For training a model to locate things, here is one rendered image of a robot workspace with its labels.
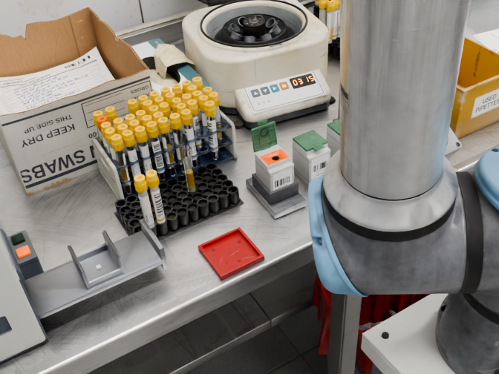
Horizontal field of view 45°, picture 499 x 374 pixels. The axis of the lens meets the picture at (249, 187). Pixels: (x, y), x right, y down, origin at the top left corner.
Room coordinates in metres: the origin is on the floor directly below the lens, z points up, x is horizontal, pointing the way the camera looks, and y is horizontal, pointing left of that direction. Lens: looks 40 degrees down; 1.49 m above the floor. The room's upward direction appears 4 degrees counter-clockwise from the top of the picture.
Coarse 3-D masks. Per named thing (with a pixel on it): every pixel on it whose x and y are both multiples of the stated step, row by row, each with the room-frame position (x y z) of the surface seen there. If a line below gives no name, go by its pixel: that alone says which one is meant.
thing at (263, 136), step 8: (264, 120) 0.73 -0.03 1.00; (256, 128) 0.72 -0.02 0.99; (264, 128) 0.72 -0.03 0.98; (272, 128) 0.73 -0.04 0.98; (256, 136) 0.72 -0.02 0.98; (264, 136) 0.72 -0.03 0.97; (272, 136) 0.73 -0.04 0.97; (256, 144) 0.71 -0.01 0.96; (264, 144) 0.72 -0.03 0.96; (272, 144) 0.72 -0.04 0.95
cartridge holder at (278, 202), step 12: (252, 180) 0.71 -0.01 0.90; (252, 192) 0.71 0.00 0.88; (264, 192) 0.68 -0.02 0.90; (276, 192) 0.67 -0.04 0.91; (288, 192) 0.67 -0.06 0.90; (264, 204) 0.67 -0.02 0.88; (276, 204) 0.66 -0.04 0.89; (288, 204) 0.66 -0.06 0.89; (300, 204) 0.66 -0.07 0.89; (276, 216) 0.65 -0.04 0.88
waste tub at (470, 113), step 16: (464, 48) 0.97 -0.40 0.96; (480, 48) 0.94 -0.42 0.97; (464, 64) 0.96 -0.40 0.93; (480, 64) 0.93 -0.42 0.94; (496, 64) 0.90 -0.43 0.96; (464, 80) 0.96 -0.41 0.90; (480, 80) 0.92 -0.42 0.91; (496, 80) 0.83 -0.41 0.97; (464, 96) 0.80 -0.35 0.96; (480, 96) 0.82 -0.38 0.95; (496, 96) 0.84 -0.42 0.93; (464, 112) 0.81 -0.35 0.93; (480, 112) 0.82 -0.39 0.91; (496, 112) 0.84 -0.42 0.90; (464, 128) 0.81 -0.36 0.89; (480, 128) 0.83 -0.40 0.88
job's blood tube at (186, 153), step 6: (186, 150) 0.69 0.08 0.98; (186, 156) 0.69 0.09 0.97; (186, 162) 0.69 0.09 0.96; (186, 168) 0.69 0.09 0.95; (192, 168) 0.69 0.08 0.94; (186, 174) 0.69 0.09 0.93; (192, 174) 0.69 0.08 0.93; (186, 180) 0.69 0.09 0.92; (192, 180) 0.69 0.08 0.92; (192, 186) 0.69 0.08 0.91; (192, 192) 0.69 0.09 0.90
